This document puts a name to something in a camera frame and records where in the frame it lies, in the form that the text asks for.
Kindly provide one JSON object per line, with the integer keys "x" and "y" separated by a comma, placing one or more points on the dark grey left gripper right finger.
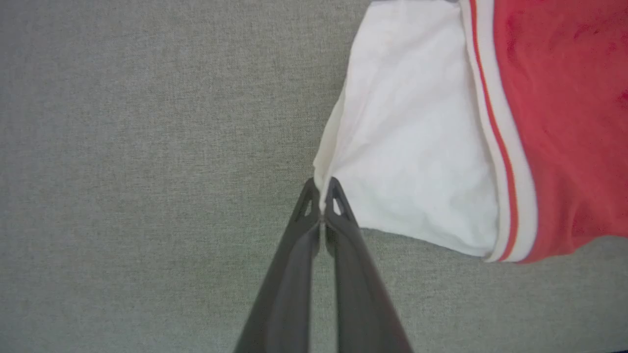
{"x": 358, "y": 294}

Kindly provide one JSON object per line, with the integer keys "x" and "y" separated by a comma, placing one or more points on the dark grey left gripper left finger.
{"x": 289, "y": 274}

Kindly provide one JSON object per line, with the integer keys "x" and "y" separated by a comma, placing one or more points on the red white basketball jersey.
{"x": 564, "y": 122}

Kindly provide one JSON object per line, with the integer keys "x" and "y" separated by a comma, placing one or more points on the grey fabric covered table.
{"x": 147, "y": 147}

